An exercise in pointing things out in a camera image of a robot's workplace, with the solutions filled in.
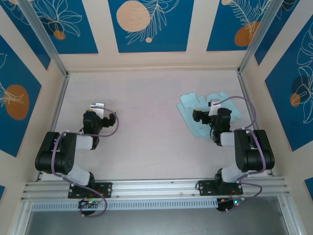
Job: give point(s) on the light blue paper box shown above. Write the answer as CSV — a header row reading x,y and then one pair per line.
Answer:
x,y
188,105

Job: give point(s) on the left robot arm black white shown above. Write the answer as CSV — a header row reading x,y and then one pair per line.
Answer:
x,y
61,147

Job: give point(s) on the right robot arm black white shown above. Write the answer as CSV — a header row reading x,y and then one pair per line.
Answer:
x,y
244,147

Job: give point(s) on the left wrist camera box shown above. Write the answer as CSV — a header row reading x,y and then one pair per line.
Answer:
x,y
97,109

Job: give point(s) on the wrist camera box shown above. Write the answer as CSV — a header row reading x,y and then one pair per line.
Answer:
x,y
214,107
97,109

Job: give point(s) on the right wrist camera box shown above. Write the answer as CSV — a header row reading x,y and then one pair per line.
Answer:
x,y
214,107

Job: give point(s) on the aluminium table side rail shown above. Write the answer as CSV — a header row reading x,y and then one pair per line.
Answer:
x,y
245,90
55,117

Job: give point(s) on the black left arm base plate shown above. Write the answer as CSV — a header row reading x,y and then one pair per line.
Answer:
x,y
107,189

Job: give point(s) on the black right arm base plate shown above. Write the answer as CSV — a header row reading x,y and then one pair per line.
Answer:
x,y
204,187

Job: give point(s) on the aluminium mounting rail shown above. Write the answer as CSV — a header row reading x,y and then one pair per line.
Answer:
x,y
156,187

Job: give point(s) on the aluminium frame post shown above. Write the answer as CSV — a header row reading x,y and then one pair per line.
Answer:
x,y
45,36
259,36

